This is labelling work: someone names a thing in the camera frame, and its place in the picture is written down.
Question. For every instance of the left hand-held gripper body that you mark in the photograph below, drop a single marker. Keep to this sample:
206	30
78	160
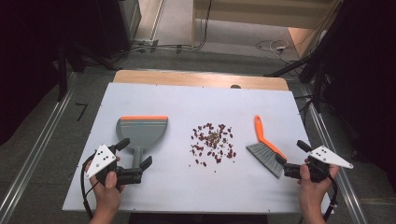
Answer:
101	160

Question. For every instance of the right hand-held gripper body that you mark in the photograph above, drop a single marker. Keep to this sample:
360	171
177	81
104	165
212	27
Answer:
325	157

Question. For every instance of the orange brush with grey bristles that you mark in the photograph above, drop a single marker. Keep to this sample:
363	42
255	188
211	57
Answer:
264	152

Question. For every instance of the grey dustpan with orange edge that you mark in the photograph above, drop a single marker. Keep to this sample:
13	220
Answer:
143	132

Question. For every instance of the pile of red beans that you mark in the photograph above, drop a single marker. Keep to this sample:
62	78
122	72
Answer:
213	140

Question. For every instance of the person's left hand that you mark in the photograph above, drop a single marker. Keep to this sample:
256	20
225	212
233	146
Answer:
107	193

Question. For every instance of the person's right hand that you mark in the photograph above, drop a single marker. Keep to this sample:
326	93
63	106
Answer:
314	193

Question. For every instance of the person's dark clothing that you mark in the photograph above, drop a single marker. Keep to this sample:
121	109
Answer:
199	219

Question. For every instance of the white board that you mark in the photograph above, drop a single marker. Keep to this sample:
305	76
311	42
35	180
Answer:
199	102

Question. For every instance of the wooden table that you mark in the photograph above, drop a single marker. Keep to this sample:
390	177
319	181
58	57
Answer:
193	78

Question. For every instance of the black curtain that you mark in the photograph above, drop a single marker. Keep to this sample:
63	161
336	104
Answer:
367	62
28	46

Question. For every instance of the orange wooden panel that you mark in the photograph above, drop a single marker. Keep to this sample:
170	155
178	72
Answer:
303	40

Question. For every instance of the beige wooden furniture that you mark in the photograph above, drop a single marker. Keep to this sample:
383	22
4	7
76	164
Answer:
264	12

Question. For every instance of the aluminium floor rail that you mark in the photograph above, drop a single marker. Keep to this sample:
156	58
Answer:
339	161
34	149

